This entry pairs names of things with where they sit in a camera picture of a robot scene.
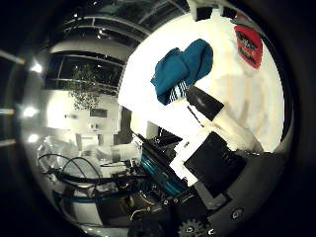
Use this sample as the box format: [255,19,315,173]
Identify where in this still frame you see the blue cloth with white stripes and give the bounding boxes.
[150,38,214,107]

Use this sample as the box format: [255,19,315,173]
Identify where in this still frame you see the black looped cable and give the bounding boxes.
[37,152,115,187]

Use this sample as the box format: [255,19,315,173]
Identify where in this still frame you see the dark framed window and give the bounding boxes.
[44,51,126,97]

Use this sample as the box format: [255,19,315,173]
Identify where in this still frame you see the teal ribbed hose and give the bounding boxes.
[139,152,187,197]

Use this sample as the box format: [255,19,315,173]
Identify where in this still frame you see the green leafy plant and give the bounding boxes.
[67,63,111,112]

